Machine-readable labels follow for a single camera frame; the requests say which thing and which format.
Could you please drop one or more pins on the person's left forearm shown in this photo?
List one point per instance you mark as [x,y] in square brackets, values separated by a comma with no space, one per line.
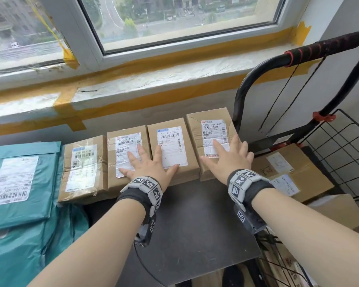
[92,251]

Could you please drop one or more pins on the person's right hand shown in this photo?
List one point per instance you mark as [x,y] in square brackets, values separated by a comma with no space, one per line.
[230,164]

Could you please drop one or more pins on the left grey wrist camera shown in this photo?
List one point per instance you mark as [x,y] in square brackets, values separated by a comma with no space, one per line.
[146,230]

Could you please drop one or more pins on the yellow tape piece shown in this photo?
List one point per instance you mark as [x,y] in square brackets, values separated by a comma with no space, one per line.
[70,58]

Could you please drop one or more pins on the right marker wristband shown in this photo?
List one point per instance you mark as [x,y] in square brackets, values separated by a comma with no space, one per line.
[242,185]

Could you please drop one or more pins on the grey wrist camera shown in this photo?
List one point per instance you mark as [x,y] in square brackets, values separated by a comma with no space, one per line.
[146,230]
[248,221]

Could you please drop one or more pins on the person's right forearm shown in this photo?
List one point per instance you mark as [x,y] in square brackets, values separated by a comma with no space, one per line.
[317,236]

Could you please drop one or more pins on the person's left hand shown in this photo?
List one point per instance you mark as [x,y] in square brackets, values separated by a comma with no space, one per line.
[152,173]

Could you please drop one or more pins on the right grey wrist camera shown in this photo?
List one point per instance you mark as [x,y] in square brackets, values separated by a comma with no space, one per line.
[248,221]

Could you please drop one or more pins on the marker wristband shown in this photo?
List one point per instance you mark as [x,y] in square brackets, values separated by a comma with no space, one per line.
[242,185]
[140,191]

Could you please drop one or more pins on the white framed window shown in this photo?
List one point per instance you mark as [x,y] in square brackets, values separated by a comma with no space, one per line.
[74,35]

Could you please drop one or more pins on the left marker wristband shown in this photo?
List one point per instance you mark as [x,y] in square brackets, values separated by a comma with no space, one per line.
[140,191]

